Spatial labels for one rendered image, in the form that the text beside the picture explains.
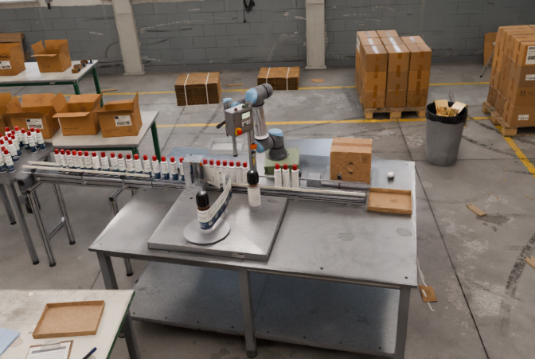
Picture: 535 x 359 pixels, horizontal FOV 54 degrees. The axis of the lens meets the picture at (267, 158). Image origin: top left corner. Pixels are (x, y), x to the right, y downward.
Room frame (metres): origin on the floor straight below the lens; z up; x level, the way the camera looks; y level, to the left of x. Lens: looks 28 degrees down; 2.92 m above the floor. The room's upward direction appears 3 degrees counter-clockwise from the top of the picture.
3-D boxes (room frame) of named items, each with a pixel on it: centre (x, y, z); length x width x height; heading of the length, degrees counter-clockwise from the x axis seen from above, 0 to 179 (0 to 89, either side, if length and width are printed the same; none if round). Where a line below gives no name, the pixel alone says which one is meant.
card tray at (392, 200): (3.15, -0.85, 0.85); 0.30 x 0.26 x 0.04; 75
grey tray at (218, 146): (3.93, 0.33, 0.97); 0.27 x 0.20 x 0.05; 84
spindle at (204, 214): (2.87, 0.43, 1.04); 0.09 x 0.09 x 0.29
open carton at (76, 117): (4.89, 1.82, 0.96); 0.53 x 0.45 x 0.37; 177
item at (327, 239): (3.28, 0.01, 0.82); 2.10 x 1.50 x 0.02; 75
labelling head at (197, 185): (3.43, 0.54, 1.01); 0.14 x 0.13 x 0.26; 75
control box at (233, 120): (3.52, 0.19, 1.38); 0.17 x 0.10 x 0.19; 130
